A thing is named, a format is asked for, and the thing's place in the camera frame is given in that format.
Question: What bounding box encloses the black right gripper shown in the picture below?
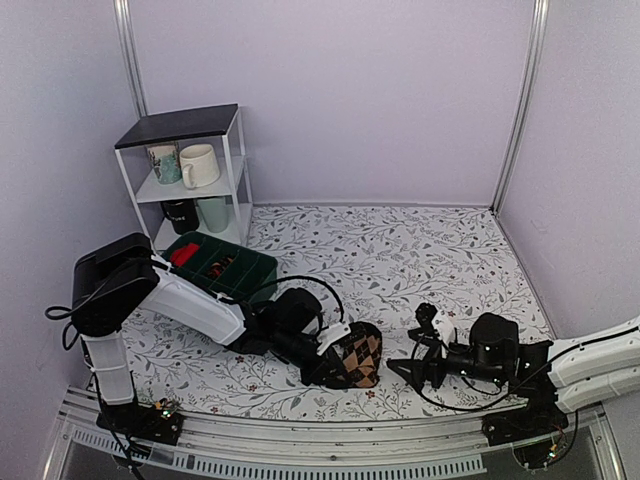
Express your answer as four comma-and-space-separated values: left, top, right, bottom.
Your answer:
388, 326, 507, 391

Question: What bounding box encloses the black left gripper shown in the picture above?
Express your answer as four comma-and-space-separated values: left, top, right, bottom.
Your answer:
272, 331, 350, 390

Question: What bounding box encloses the brown argyle sock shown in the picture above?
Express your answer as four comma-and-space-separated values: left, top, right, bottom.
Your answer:
338, 322, 383, 389

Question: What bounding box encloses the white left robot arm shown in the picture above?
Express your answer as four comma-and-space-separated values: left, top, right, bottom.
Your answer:
70, 233, 350, 434

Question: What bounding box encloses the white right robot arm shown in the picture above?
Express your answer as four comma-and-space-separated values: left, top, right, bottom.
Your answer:
386, 303, 639, 436

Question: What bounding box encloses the floral patterned table mat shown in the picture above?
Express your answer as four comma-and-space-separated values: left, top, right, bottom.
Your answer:
123, 206, 551, 421

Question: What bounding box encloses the green compartment organizer box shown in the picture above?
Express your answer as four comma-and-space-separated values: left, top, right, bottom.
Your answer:
162, 232, 278, 303

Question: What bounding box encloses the dark patterned rolled sock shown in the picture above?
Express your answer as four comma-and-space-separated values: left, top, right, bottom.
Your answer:
205, 256, 234, 279

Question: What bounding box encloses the red rolled sock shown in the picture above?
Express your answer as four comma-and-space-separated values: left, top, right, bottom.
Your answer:
169, 243, 200, 267

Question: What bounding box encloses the pale green cup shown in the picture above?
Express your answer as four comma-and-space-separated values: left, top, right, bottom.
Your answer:
197, 196, 229, 233

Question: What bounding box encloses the black mug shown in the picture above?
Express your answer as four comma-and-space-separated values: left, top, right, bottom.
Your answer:
161, 199, 200, 235

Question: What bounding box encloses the cream white mug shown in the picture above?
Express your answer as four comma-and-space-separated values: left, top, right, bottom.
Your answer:
179, 144, 221, 190

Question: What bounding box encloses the teal floral mug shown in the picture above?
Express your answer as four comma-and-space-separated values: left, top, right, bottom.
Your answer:
146, 142, 182, 185

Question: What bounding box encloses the white shelf with black top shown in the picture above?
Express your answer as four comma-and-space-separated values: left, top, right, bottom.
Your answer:
114, 104, 253, 251

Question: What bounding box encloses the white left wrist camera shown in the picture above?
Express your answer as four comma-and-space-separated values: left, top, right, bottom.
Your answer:
316, 323, 351, 356

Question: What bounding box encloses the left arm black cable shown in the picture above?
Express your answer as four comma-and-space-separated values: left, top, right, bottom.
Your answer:
44, 257, 346, 351

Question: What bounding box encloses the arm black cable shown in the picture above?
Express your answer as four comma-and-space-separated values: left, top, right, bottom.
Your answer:
44, 257, 346, 351
412, 324, 640, 414

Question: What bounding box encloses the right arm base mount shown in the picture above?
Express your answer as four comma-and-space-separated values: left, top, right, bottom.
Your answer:
482, 400, 575, 471

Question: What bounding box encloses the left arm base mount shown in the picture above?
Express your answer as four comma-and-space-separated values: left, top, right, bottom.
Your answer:
97, 398, 184, 446

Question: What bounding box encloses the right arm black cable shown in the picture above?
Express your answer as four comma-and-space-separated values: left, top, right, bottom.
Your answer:
412, 324, 640, 414

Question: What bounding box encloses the aluminium front rail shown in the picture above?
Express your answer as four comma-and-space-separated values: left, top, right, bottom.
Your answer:
42, 387, 626, 480

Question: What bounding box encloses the right aluminium corner post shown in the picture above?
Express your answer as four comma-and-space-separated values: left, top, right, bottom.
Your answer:
491, 0, 550, 217

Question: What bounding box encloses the aluminium corner post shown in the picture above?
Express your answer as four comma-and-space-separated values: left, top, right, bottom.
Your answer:
113, 0, 148, 118
491, 0, 550, 217

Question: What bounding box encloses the left aluminium corner post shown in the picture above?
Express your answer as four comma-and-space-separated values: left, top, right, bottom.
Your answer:
113, 0, 148, 118

